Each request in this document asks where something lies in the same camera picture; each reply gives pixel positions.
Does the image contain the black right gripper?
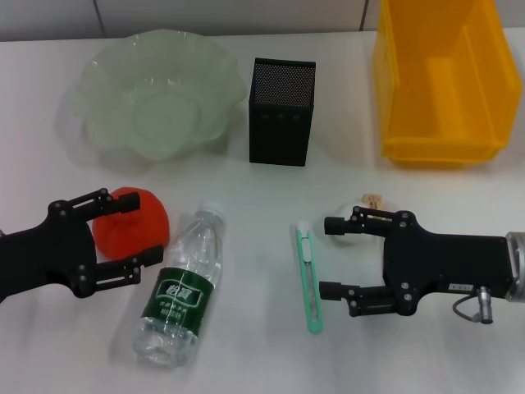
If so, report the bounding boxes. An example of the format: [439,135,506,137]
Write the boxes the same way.
[318,206,514,318]

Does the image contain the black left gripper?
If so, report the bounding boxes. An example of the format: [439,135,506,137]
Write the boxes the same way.
[0,187,165,304]

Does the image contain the red-orange orange fruit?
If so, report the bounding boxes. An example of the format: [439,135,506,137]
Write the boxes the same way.
[91,186,171,263]

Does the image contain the green utility knife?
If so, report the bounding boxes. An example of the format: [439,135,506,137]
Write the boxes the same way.
[294,220,326,335]

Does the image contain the clear water bottle green label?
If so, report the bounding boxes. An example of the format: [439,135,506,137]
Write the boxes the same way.
[131,198,227,369]

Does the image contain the beige eraser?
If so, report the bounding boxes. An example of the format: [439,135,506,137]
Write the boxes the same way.
[362,192,385,211]

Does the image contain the pale green glass fruit plate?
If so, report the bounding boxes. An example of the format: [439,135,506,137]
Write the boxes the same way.
[67,28,249,162]

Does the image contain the black mesh pen holder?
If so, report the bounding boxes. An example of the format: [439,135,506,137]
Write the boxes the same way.
[248,57,317,168]

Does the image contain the yellow plastic bin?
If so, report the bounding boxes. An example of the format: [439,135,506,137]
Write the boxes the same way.
[372,0,524,171]

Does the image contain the grey right gripper cable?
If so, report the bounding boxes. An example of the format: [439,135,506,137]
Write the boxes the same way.
[452,286,494,326]

